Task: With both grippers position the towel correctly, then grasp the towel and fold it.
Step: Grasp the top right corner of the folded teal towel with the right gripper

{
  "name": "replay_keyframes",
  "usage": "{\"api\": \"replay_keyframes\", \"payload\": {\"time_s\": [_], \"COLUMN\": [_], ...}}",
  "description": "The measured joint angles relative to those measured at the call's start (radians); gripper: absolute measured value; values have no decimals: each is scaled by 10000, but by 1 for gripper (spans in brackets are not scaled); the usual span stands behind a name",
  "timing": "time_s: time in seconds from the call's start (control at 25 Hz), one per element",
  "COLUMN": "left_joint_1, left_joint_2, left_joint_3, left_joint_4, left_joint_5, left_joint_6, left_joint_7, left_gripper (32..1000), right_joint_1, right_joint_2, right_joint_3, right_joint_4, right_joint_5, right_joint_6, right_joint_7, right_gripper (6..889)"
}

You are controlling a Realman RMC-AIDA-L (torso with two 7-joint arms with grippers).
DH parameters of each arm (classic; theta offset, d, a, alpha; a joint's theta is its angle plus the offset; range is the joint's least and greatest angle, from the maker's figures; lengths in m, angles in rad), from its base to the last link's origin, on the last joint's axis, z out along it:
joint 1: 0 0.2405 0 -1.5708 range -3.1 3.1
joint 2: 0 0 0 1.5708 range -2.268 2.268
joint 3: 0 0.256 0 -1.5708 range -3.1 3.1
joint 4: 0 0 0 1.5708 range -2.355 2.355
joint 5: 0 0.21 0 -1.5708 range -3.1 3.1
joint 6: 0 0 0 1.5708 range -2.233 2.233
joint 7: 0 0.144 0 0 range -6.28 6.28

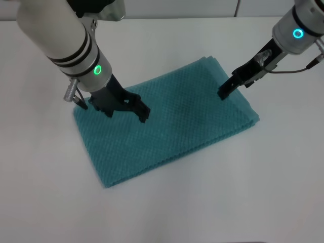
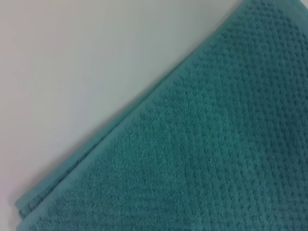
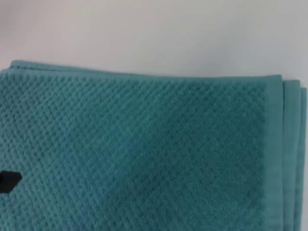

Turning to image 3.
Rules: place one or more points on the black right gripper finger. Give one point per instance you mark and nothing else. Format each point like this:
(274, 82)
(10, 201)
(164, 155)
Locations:
(9, 181)

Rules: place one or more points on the teal waffle-weave towel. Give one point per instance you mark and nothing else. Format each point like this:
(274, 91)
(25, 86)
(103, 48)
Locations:
(144, 149)

